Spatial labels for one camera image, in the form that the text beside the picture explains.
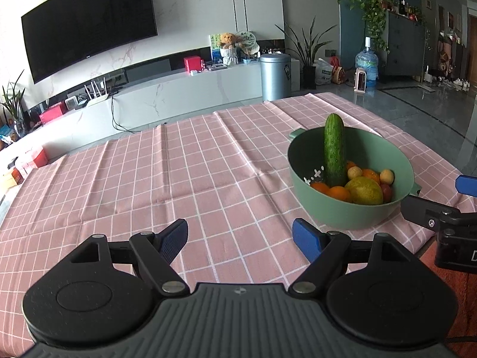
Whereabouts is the trailing vine plant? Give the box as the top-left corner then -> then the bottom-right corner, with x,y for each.
342,0 -> 396,52

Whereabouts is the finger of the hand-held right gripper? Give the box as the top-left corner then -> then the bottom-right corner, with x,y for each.
455,175 -> 477,196
400,195 -> 477,232

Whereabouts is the green cucumber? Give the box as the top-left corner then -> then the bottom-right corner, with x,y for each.
323,114 -> 348,187

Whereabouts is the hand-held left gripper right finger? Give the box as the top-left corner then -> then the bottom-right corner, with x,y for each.
289,218 -> 411,295

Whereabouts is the blue framed picture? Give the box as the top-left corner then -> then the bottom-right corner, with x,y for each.
209,33 -> 224,64

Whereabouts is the long-leaf potted plant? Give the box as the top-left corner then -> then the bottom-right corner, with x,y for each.
276,17 -> 338,90

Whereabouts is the yellow pear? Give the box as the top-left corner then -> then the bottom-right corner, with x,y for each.
345,176 -> 384,206

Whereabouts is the black cable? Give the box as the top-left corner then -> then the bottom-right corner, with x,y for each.
111,91 -> 166,133

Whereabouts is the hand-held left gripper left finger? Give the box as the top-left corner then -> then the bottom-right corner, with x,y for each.
69,218 -> 189,296

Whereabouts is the black television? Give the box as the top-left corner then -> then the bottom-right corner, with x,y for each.
20,0 -> 159,85

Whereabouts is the white plastic bag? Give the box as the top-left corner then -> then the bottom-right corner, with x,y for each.
314,59 -> 335,86

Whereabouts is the grey metal trash can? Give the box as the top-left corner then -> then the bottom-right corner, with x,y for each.
260,53 -> 292,102

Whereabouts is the blue water bottle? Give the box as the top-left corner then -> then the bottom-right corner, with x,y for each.
355,36 -> 380,89

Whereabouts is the small potted plant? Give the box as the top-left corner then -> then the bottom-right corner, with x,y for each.
0,70 -> 27,139

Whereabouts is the green bowl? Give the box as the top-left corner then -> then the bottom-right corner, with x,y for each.
287,126 -> 422,231

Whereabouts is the white router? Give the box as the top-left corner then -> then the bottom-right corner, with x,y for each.
84,76 -> 113,107

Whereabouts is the brown teddy bear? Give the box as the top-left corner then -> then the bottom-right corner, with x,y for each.
219,32 -> 239,50

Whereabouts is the pink checked tablecloth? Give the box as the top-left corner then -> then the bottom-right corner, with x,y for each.
0,91 -> 477,355

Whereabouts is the small white heater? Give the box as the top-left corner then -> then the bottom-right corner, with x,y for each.
354,68 -> 368,93

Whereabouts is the large orange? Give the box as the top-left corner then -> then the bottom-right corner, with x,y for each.
328,186 -> 352,203

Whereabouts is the red storage box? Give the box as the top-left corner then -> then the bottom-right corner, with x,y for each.
16,146 -> 49,171

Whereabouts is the white marble media console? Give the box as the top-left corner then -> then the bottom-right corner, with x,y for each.
0,58 -> 266,155

